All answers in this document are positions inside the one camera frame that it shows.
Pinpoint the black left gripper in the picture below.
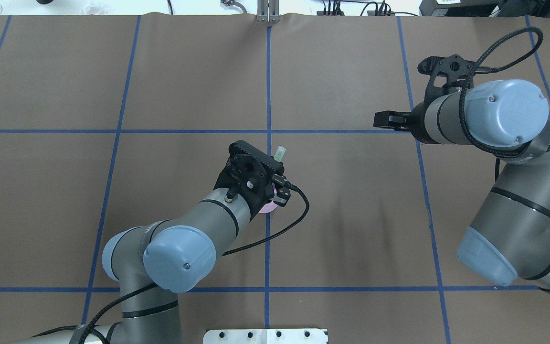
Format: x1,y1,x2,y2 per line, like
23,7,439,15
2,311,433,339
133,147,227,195
214,140,292,211

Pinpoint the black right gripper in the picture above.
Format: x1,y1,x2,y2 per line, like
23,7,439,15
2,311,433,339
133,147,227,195
373,54,476,130

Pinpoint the green marker pen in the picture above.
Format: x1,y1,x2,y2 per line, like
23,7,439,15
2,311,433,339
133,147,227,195
273,145,286,162

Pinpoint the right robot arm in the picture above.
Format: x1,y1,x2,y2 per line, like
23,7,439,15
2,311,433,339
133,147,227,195
373,54,550,294

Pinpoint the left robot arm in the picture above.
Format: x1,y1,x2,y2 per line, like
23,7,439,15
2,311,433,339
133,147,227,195
23,140,292,344

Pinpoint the pink mesh pen holder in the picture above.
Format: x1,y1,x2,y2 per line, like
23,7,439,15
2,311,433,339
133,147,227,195
258,183,278,214

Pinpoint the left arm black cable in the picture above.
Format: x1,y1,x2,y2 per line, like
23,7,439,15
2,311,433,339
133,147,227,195
32,174,310,344

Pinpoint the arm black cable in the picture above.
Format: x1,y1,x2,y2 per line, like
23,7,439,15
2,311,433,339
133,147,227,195
32,174,310,344
459,26,550,182

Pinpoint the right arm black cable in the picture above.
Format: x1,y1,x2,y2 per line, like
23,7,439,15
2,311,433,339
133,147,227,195
459,26,550,182

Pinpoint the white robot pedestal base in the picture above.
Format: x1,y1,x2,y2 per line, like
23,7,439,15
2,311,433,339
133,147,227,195
202,328,329,344

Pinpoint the aluminium frame post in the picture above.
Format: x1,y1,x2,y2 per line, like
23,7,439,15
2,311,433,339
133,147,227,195
257,0,281,23

